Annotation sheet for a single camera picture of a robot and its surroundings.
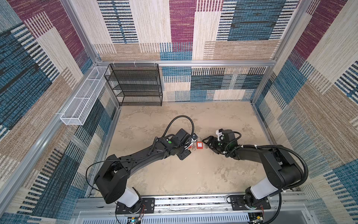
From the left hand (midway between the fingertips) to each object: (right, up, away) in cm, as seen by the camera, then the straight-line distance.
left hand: (185, 146), depth 83 cm
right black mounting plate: (+27, -27, -10) cm, 39 cm away
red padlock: (+10, -1, +11) cm, 15 cm away
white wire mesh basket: (-69, +20, +8) cm, 73 cm away
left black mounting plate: (-19, -29, -10) cm, 36 cm away
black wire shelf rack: (-37, +42, +26) cm, 62 cm away
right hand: (+13, -1, +9) cm, 16 cm away
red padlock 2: (+4, -2, +11) cm, 11 cm away
